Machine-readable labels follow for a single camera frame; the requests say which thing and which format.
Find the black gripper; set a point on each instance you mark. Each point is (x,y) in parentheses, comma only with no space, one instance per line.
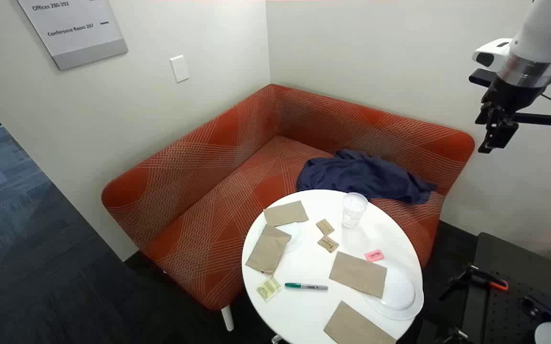
(505,102)

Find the green capped marker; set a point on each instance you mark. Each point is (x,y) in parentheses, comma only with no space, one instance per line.
(307,287)

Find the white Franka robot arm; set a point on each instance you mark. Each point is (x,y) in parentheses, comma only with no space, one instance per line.
(550,31)

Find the clear plastic cup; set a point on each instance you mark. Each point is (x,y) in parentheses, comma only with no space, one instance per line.
(354,213)

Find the black robot platform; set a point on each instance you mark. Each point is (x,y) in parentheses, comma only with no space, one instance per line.
(525,268)

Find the dark blue cloth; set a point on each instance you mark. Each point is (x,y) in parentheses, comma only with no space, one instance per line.
(358,174)

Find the pink sticky note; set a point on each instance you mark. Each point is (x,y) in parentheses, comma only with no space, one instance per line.
(373,255)

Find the clear plastic dome lid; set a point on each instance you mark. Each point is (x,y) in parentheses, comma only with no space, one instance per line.
(402,289)

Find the small brown paper tag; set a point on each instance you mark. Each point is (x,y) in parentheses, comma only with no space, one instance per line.
(324,226)
(328,243)

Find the brown paper napkin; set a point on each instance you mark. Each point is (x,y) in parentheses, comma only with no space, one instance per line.
(268,249)
(358,274)
(285,213)
(354,325)

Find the white round table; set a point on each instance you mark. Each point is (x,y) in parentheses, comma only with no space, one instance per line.
(307,308)

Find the yellow sticky note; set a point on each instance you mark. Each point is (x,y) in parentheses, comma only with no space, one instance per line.
(266,289)

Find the orange fabric sofa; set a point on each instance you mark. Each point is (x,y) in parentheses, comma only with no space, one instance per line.
(211,192)

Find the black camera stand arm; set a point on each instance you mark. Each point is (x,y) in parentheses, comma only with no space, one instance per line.
(544,119)

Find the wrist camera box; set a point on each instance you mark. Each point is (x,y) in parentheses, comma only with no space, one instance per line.
(481,77)

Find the grey wall sign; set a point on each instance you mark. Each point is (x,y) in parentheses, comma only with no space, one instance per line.
(75,29)

